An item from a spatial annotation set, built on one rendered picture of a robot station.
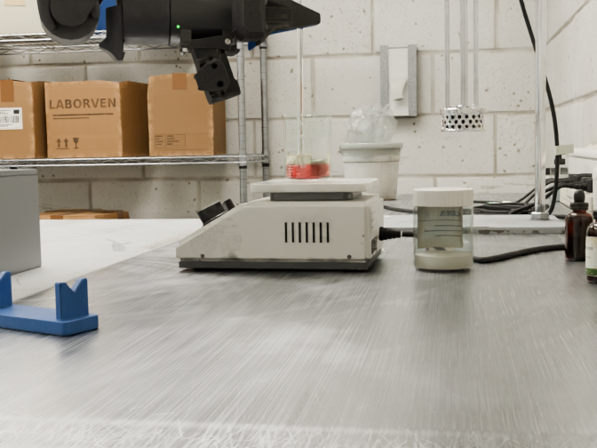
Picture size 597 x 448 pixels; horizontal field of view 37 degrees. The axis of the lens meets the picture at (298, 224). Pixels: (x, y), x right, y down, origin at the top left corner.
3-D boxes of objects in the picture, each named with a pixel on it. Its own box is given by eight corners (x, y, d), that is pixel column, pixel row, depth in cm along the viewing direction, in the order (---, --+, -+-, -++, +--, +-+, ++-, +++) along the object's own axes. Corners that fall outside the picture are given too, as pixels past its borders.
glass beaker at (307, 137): (344, 184, 95) (343, 107, 94) (316, 187, 90) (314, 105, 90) (297, 183, 98) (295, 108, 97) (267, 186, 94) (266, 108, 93)
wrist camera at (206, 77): (179, 40, 94) (179, 105, 94) (182, 31, 87) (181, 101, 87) (236, 43, 95) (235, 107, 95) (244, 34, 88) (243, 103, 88)
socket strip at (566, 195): (588, 219, 142) (588, 191, 141) (559, 202, 181) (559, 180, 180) (624, 219, 141) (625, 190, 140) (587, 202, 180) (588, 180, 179)
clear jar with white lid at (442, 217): (479, 272, 87) (479, 189, 86) (417, 273, 87) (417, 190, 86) (467, 264, 93) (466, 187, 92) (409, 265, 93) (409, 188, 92)
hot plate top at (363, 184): (247, 193, 90) (247, 184, 90) (274, 187, 102) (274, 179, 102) (366, 192, 88) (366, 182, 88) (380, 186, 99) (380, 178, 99)
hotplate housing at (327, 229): (174, 271, 92) (171, 193, 91) (212, 255, 105) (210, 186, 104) (392, 273, 87) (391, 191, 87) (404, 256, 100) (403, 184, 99)
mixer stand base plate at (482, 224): (347, 234, 126) (347, 226, 126) (362, 221, 146) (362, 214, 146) (569, 233, 121) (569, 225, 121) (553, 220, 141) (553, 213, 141)
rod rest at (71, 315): (-31, 324, 66) (-34, 275, 66) (6, 316, 69) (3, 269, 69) (65, 337, 61) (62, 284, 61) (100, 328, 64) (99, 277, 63)
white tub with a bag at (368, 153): (409, 200, 195) (408, 100, 194) (343, 202, 194) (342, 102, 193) (397, 196, 210) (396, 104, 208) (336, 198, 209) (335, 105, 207)
